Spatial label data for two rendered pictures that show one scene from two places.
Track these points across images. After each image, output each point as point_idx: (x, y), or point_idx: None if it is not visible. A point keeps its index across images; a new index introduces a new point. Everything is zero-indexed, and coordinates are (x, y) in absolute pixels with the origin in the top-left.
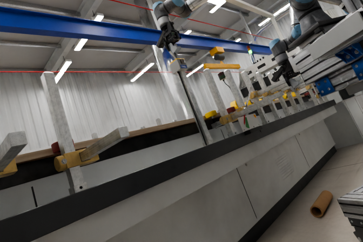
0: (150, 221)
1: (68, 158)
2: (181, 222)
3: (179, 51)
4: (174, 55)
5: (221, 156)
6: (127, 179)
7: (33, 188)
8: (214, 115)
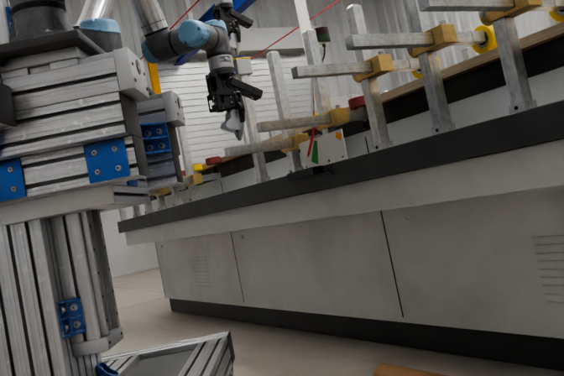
0: (272, 236)
1: None
2: (295, 252)
3: (232, 47)
4: (234, 53)
5: (274, 201)
6: (201, 202)
7: (221, 183)
8: None
